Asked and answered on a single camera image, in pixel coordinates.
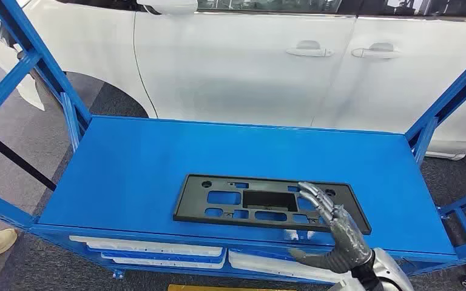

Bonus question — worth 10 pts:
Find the black plastic plate part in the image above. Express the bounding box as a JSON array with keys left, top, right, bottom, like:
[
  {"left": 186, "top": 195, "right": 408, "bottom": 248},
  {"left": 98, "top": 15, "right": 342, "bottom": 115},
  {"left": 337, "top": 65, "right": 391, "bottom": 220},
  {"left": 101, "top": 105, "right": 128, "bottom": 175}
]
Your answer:
[{"left": 172, "top": 173, "right": 373, "bottom": 236}]

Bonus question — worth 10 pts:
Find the white car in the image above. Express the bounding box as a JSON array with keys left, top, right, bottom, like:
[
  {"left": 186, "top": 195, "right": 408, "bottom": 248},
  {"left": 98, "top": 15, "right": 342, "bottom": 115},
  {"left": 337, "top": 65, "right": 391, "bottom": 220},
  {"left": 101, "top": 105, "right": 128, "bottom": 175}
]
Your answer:
[{"left": 0, "top": 0, "right": 466, "bottom": 161}]

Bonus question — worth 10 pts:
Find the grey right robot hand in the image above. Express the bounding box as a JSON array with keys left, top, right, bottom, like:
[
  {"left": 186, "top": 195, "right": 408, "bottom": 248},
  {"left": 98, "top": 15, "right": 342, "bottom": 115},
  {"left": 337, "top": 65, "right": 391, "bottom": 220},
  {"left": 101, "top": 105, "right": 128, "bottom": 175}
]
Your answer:
[{"left": 289, "top": 181, "right": 374, "bottom": 275}]

